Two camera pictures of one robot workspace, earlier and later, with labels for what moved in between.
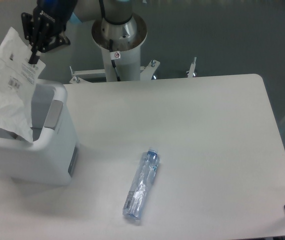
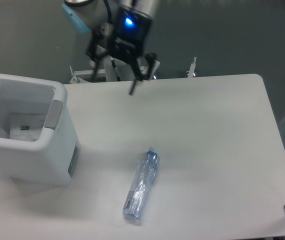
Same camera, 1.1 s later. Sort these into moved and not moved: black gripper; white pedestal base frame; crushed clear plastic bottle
Moved: black gripper
Not moved: white pedestal base frame; crushed clear plastic bottle
